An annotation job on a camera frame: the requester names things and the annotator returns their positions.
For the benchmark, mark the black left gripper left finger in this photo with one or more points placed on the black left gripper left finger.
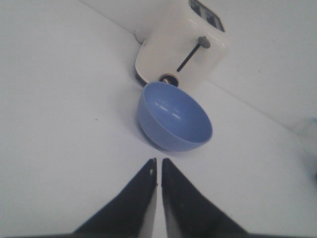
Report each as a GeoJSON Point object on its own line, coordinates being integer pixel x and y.
{"type": "Point", "coordinates": [132, 211]}

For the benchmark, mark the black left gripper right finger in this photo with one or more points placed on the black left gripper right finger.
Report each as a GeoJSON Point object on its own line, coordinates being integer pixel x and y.
{"type": "Point", "coordinates": [187, 211]}

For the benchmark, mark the blue bowl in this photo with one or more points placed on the blue bowl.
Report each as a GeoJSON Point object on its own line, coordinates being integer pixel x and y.
{"type": "Point", "coordinates": [172, 119]}

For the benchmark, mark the white two-slot toaster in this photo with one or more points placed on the white two-slot toaster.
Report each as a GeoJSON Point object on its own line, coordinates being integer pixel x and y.
{"type": "Point", "coordinates": [184, 47]}

